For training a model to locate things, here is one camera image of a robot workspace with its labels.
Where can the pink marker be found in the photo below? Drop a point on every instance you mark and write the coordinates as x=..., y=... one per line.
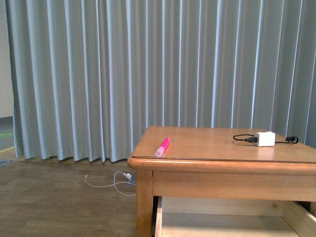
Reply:
x=160, y=151

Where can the wooden drawer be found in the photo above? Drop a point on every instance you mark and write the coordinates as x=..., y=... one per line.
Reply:
x=220, y=217

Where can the open floor socket cover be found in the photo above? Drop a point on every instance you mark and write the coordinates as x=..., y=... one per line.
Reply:
x=131, y=179

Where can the wooden nightstand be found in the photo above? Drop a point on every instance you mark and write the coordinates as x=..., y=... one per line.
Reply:
x=209, y=163

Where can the grey pleated curtain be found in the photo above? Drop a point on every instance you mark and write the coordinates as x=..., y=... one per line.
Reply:
x=89, y=76

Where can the white power adapter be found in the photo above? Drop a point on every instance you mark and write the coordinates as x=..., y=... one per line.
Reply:
x=265, y=139

